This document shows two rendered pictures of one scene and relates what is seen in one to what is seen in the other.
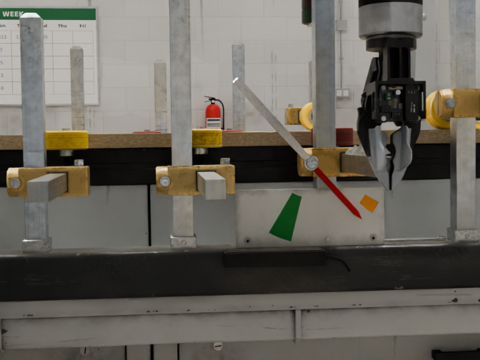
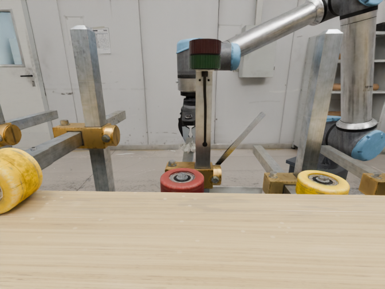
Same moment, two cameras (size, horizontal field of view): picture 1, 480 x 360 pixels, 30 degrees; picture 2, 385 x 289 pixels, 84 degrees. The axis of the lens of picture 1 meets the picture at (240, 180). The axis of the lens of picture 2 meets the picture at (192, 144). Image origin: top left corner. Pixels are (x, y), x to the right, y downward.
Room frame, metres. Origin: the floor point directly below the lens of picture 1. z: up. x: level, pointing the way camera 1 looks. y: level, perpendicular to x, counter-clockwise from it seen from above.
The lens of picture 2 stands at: (2.05, -0.12, 1.08)
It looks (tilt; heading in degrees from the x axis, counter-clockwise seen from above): 18 degrees down; 187
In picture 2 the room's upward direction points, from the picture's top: straight up
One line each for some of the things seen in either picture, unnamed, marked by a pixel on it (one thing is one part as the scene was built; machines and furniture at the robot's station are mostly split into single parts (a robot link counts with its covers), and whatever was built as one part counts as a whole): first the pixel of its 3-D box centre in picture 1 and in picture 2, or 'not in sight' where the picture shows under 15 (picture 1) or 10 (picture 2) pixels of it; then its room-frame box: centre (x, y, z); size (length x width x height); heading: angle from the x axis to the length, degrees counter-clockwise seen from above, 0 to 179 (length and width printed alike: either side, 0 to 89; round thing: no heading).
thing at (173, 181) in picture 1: (195, 179); (293, 186); (1.55, 0.08, 0.82); 0.13 x 0.06 x 0.05; 95
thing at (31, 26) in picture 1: (34, 155); not in sight; (1.53, 0.35, 0.87); 0.03 x 0.03 x 0.48; 5
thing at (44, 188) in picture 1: (55, 184); (368, 175); (1.47, 0.30, 0.82); 0.43 x 0.03 x 0.04; 5
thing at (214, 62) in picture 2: (318, 16); (204, 62); (1.62, -0.14, 1.11); 0.06 x 0.06 x 0.02
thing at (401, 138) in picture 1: (403, 157); (187, 135); (1.27, -0.23, 0.86); 0.06 x 0.03 x 0.09; 5
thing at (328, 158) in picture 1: (336, 161); (193, 175); (1.58, -0.17, 0.85); 0.13 x 0.06 x 0.05; 95
